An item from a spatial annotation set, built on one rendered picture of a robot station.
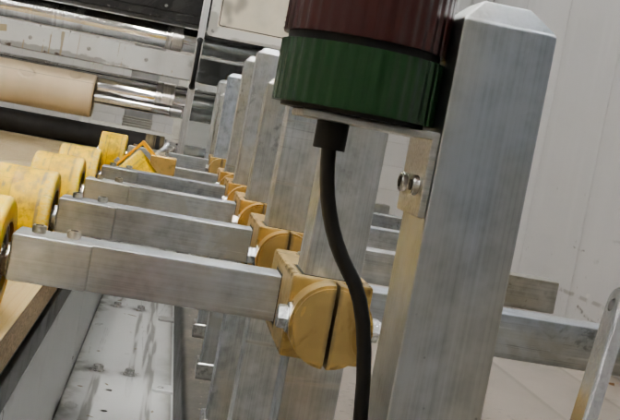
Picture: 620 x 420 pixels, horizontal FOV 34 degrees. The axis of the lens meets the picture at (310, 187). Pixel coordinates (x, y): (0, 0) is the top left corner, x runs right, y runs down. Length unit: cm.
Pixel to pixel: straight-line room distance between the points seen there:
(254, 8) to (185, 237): 204
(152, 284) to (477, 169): 33
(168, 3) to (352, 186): 235
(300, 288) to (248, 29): 232
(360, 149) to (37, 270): 21
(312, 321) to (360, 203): 8
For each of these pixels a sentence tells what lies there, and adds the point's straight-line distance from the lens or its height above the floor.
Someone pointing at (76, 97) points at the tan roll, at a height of 103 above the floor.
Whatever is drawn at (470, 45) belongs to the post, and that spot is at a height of 110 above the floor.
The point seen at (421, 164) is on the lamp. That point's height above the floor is 105.
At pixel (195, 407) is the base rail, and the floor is 70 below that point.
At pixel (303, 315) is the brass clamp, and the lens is 58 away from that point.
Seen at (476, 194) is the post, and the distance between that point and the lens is 36.
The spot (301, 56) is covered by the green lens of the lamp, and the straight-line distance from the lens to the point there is 35.
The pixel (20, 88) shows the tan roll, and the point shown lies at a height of 103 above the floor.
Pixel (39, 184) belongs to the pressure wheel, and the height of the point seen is 97.
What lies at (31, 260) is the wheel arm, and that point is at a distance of 65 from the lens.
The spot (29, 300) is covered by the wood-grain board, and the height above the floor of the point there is 90.
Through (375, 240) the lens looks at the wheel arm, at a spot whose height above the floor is 95.
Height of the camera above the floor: 105
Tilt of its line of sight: 3 degrees down
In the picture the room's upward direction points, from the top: 11 degrees clockwise
